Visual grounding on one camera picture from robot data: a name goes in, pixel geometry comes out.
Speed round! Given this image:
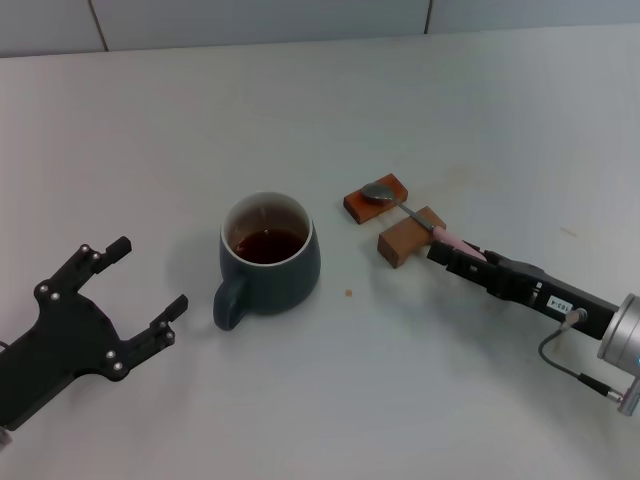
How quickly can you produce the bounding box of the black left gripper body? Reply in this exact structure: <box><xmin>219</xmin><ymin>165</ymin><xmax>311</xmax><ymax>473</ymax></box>
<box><xmin>0</xmin><ymin>292</ymin><xmax>126</xmax><ymax>431</ymax></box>

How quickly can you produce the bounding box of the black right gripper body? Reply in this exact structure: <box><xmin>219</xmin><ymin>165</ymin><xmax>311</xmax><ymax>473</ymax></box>
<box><xmin>487</xmin><ymin>259</ymin><xmax>619</xmax><ymax>342</ymax></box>

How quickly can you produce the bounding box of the pink handled metal spoon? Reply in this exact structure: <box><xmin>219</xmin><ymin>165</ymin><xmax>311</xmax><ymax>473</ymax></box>
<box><xmin>361</xmin><ymin>182</ymin><xmax>489</xmax><ymax>261</ymax></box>

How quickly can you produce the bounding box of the dark grey ceramic cup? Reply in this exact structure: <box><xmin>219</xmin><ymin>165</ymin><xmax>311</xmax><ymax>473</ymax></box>
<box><xmin>213</xmin><ymin>191</ymin><xmax>323</xmax><ymax>332</ymax></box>

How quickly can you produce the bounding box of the light brown arched wooden block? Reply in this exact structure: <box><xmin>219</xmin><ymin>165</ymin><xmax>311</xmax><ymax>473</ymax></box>
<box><xmin>377</xmin><ymin>205</ymin><xmax>448</xmax><ymax>270</ymax></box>

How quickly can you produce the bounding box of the reddish flat wooden block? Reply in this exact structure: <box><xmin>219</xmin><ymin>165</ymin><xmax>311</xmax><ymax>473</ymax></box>
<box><xmin>343</xmin><ymin>172</ymin><xmax>410</xmax><ymax>227</ymax></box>

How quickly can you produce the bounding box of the brown tea liquid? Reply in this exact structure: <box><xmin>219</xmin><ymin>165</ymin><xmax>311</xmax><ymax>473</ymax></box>
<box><xmin>233</xmin><ymin>228</ymin><xmax>306</xmax><ymax>265</ymax></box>

